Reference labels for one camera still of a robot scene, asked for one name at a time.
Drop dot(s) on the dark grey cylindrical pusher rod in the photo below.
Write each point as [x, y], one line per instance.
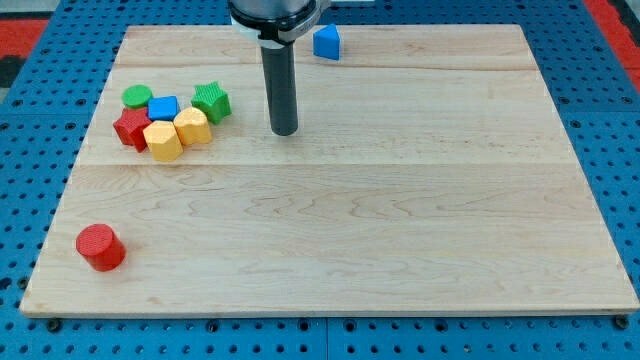
[280, 85]

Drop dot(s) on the green star block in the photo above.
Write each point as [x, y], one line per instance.
[212, 100]

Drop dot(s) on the red star block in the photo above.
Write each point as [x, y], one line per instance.
[130, 125]

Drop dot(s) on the blue triangle block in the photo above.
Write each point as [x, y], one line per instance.
[327, 43]

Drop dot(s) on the yellow heart block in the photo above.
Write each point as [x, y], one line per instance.
[192, 126]

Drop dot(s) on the blue cube block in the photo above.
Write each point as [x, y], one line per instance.
[163, 108]

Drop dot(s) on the yellow hexagon block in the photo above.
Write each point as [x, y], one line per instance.
[163, 141]

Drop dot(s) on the green cylinder block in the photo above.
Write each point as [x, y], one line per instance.
[136, 96]

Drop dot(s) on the wooden board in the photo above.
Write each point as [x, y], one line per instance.
[431, 175]

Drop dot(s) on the red cylinder block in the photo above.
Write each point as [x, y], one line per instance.
[100, 247]

